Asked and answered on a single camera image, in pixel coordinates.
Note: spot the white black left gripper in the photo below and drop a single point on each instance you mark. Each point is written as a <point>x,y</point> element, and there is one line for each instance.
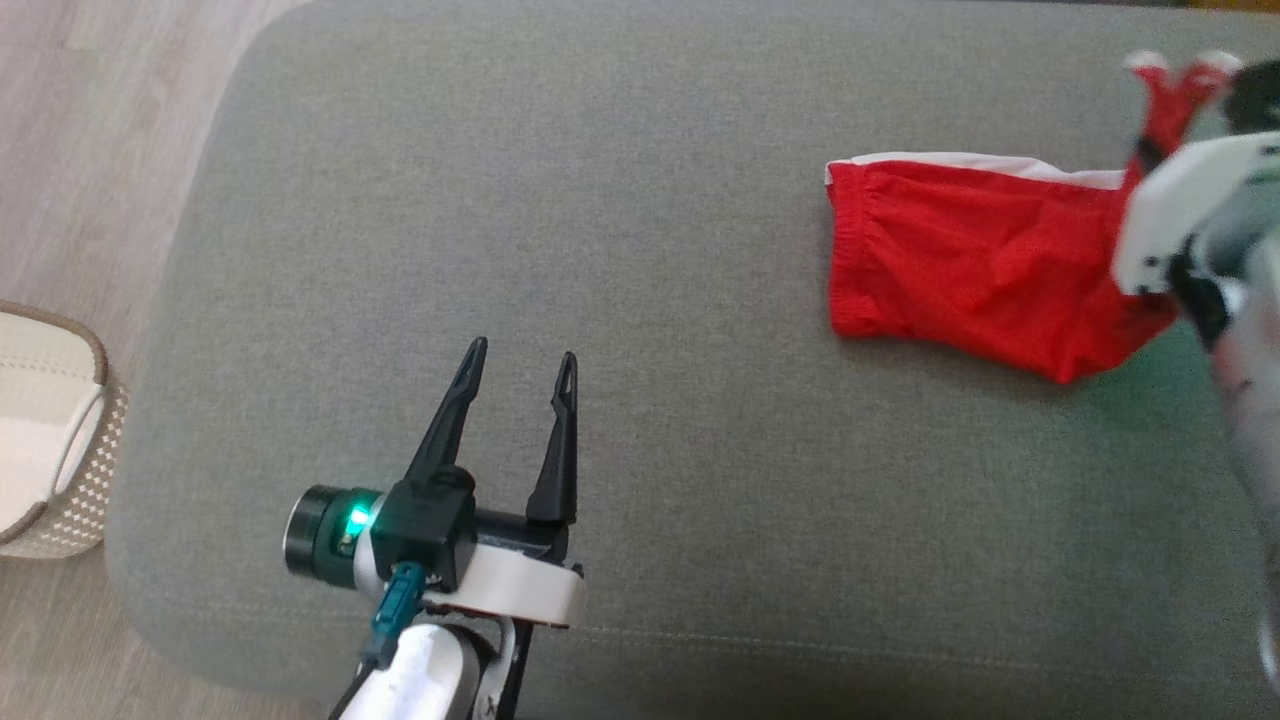
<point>520,585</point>

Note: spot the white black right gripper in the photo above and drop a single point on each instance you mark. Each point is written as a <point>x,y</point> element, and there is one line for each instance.
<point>1165,210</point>

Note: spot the red shorts with white stripes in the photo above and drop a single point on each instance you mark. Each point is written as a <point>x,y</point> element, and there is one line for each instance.
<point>950,260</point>

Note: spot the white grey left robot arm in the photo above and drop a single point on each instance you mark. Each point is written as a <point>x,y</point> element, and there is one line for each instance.
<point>420,670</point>

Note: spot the grey sofa chaise cushion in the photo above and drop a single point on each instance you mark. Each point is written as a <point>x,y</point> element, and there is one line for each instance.
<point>650,250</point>

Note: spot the woven beige laundry basket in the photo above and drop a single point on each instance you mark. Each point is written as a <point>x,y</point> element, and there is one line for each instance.
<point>80,500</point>

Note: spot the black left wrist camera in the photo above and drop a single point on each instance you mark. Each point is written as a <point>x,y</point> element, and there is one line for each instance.
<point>430,525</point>

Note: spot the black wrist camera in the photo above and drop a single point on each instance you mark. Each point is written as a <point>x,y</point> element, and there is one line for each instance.
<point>430,525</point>
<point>1260,95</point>

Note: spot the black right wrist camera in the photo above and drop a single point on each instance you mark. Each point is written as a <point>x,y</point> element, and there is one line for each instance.
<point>1260,95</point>

